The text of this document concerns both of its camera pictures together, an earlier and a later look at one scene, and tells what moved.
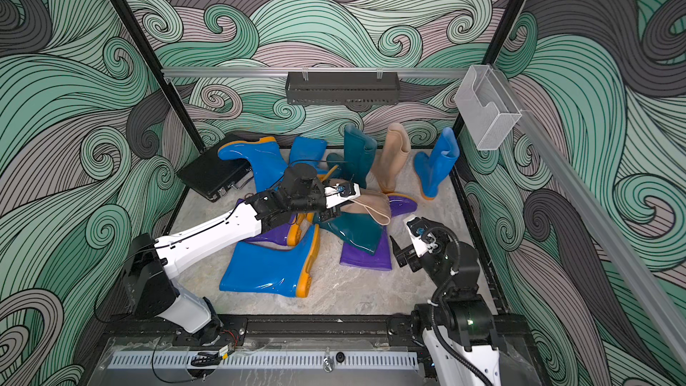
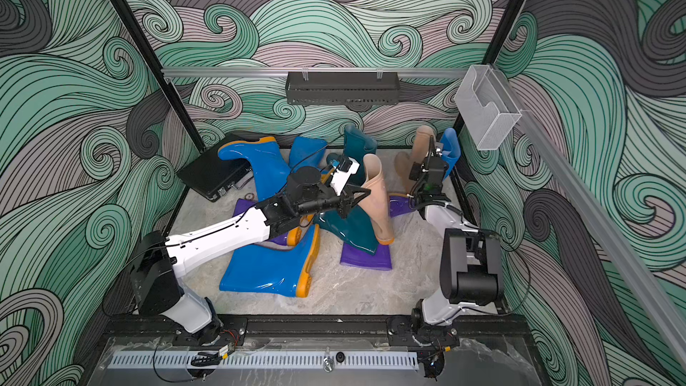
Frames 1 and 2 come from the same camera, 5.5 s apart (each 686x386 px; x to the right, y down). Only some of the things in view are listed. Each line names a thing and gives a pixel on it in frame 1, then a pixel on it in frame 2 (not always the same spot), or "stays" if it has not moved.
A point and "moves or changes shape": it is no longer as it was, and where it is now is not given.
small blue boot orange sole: (313, 151) stays
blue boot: (265, 158) stays
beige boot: (375, 204) moves or changes shape
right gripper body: (432, 260) -> (415, 174)
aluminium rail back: (313, 72) stays
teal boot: (360, 230) stays
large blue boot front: (250, 267) stays
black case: (210, 174) stays
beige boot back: (395, 150) -> (420, 149)
